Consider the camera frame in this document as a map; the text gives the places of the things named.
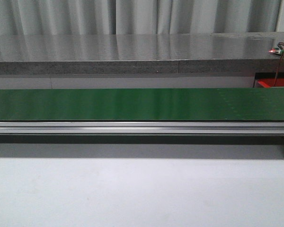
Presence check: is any grey stone counter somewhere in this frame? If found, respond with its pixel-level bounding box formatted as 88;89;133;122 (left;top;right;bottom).
0;32;284;75

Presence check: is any red plastic bin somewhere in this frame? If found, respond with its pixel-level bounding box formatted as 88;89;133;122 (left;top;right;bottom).
254;79;284;88

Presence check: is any green conveyor belt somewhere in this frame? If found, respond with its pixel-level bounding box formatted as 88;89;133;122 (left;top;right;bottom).
0;88;284;121

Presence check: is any small green circuit board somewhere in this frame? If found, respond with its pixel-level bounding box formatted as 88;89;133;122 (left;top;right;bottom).
268;42;284;55

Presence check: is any grey curtain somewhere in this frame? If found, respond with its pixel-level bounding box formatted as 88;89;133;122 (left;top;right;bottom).
0;0;281;35

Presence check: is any aluminium conveyor frame rail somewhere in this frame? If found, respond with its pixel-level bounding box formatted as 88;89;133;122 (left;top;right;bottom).
0;122;284;135

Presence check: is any thin dark wire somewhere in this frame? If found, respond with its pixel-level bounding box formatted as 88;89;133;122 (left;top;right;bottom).
273;53;284;87

